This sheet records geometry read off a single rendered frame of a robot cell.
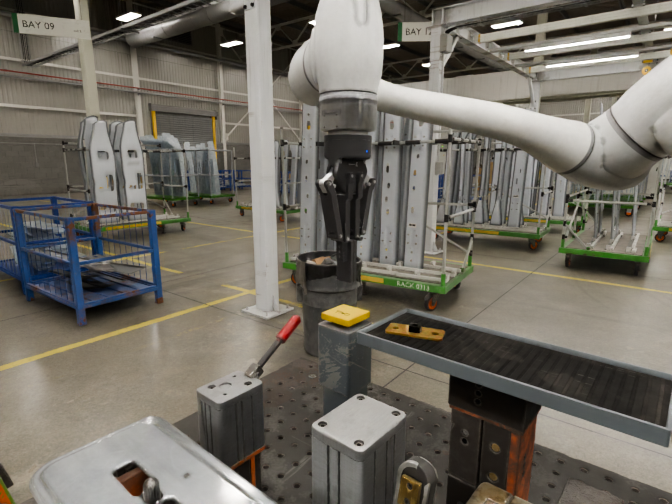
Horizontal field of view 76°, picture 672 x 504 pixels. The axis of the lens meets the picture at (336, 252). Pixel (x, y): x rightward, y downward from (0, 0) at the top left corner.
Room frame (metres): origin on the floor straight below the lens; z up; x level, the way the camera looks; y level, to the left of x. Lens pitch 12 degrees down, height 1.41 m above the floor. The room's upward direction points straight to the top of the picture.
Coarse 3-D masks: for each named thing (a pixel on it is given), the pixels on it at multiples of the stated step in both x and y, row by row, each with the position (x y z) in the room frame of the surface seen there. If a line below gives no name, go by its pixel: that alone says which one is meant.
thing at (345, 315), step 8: (328, 312) 0.69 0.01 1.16; (336, 312) 0.69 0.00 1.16; (344, 312) 0.69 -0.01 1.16; (352, 312) 0.69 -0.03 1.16; (360, 312) 0.69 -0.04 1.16; (368, 312) 0.69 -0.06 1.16; (328, 320) 0.68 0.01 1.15; (336, 320) 0.67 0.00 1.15; (344, 320) 0.66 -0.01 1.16; (352, 320) 0.66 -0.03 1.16; (360, 320) 0.68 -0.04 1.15
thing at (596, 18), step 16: (592, 16) 6.52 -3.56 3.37; (608, 16) 6.40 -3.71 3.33; (624, 16) 6.28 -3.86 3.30; (640, 16) 6.22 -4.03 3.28; (496, 32) 7.32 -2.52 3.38; (512, 32) 7.17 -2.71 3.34; (528, 32) 7.03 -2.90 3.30; (544, 32) 6.95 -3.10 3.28; (656, 32) 7.32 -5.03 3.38; (560, 48) 8.16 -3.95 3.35; (576, 48) 8.00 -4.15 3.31; (592, 48) 7.90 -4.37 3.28; (576, 64) 9.37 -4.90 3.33; (592, 64) 9.20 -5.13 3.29
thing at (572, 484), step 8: (568, 480) 0.38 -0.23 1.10; (576, 480) 0.38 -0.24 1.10; (568, 488) 0.36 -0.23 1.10; (576, 488) 0.36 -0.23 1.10; (584, 488) 0.36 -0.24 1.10; (592, 488) 0.36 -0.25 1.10; (560, 496) 0.36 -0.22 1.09; (568, 496) 0.35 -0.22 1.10; (576, 496) 0.35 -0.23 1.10; (584, 496) 0.35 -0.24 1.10; (592, 496) 0.35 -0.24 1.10; (600, 496) 0.35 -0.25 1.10; (608, 496) 0.35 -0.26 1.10
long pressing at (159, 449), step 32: (96, 448) 0.56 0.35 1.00; (128, 448) 0.56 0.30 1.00; (160, 448) 0.56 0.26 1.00; (192, 448) 0.55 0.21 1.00; (32, 480) 0.49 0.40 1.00; (64, 480) 0.49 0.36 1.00; (96, 480) 0.49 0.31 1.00; (160, 480) 0.49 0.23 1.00; (192, 480) 0.49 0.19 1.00; (224, 480) 0.49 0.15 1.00
